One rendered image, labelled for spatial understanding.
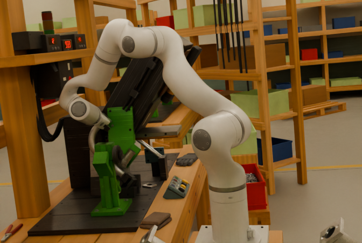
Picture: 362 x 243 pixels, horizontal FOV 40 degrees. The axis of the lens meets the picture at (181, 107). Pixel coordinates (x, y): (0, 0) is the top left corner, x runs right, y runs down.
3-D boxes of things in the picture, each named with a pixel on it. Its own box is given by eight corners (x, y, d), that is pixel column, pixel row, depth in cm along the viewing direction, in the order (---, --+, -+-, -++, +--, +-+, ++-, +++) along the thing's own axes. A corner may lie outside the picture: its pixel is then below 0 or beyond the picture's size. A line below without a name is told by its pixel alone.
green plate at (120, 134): (138, 153, 222) (136, 107, 224) (134, 153, 214) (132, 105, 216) (114, 155, 224) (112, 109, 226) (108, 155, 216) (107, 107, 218)
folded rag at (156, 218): (158, 231, 169) (157, 222, 168) (138, 228, 173) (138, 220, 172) (172, 220, 177) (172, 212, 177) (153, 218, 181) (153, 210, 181)
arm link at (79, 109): (73, 116, 198) (91, 128, 196) (61, 110, 185) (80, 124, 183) (85, 98, 198) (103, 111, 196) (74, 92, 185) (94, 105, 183)
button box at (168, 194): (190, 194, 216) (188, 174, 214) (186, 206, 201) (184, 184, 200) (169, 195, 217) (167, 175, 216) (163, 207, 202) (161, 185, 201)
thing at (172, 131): (182, 130, 240) (181, 124, 240) (178, 137, 224) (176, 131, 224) (105, 136, 246) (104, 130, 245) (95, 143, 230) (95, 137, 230)
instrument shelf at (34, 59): (104, 54, 269) (103, 47, 269) (35, 64, 181) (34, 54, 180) (61, 58, 273) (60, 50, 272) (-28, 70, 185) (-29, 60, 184)
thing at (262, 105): (266, 196, 462) (246, -67, 429) (150, 158, 656) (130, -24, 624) (307, 183, 490) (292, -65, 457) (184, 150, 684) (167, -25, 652)
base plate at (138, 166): (180, 155, 283) (179, 152, 282) (139, 231, 175) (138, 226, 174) (109, 160, 289) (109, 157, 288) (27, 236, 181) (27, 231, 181)
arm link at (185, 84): (215, 161, 151) (241, 148, 164) (238, 138, 145) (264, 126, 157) (124, 44, 165) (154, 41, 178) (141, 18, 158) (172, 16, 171)
